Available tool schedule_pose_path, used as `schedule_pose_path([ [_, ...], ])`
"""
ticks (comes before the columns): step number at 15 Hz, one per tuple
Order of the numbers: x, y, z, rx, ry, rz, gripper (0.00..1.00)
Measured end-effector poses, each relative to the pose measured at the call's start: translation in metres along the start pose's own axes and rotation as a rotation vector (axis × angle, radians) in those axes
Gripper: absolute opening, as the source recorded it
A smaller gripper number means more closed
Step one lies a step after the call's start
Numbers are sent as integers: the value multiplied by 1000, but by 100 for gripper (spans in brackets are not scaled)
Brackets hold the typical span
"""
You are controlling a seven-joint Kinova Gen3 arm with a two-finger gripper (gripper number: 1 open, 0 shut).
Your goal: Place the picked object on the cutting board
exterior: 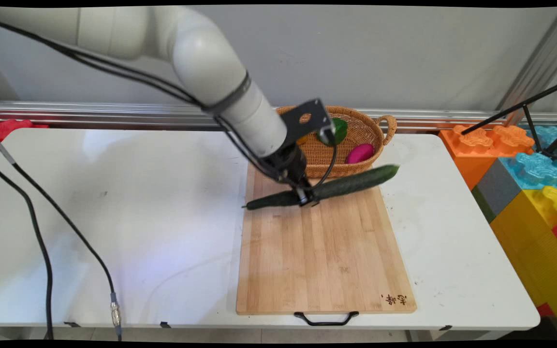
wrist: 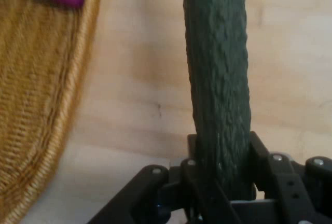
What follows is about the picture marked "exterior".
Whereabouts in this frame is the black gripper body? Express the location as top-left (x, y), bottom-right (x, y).
top-left (263, 144), bottom-right (309, 189)

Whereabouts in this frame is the dark green cucumber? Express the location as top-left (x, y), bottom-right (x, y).
top-left (245, 164), bottom-right (400, 211)

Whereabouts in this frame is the wooden cutting board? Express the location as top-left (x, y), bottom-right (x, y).
top-left (235, 162), bottom-right (417, 316)

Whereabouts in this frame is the green bell pepper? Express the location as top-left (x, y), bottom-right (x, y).
top-left (329, 117), bottom-right (349, 146)

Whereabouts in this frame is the magenta eggplant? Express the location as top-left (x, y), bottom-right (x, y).
top-left (346, 144), bottom-right (375, 165)

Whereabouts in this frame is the woven wicker basket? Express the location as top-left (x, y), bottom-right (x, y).
top-left (275, 106), bottom-right (398, 179)

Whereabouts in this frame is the orange building block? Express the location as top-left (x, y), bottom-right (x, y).
top-left (439, 125), bottom-right (535, 191)

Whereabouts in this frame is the grey building block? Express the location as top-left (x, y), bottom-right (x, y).
top-left (471, 158), bottom-right (522, 223)

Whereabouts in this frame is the blue building block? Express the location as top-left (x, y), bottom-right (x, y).
top-left (498, 126), bottom-right (557, 190)

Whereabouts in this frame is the yellow building block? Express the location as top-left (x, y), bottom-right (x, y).
top-left (489, 186), bottom-right (557, 339)

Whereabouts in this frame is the black tripod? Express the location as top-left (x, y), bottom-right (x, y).
top-left (461, 77), bottom-right (557, 161)

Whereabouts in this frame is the red toy block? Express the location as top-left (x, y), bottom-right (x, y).
top-left (0, 119), bottom-right (49, 149)

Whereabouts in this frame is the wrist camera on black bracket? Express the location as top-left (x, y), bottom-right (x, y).
top-left (280, 99), bottom-right (337, 146)

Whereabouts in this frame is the aluminium rail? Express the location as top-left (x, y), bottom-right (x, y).
top-left (0, 101), bottom-right (557, 132)

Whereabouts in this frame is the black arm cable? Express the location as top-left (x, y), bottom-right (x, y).
top-left (0, 16), bottom-right (303, 189)

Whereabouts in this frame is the black cable with metal connector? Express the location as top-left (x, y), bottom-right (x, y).
top-left (0, 127), bottom-right (123, 341)

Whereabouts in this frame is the plain black cable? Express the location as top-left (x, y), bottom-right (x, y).
top-left (0, 159), bottom-right (55, 340)

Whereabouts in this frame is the aluminium frame post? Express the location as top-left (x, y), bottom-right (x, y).
top-left (495, 7), bottom-right (557, 127)

